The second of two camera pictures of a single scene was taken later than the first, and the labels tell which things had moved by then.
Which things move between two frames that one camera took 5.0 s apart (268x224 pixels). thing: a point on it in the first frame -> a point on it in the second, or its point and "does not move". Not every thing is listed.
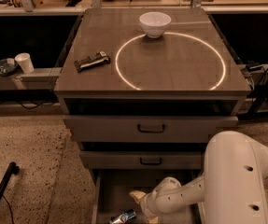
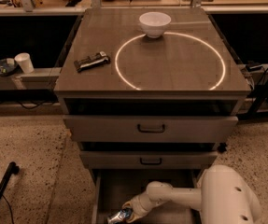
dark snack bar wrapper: x=95 y=60 does not move
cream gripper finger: x=154 y=220 -> x=133 y=218
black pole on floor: x=12 y=170 does not move
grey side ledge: x=41 y=78 does not move
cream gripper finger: x=138 y=195 -> x=128 y=203
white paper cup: x=24 y=61 does not move
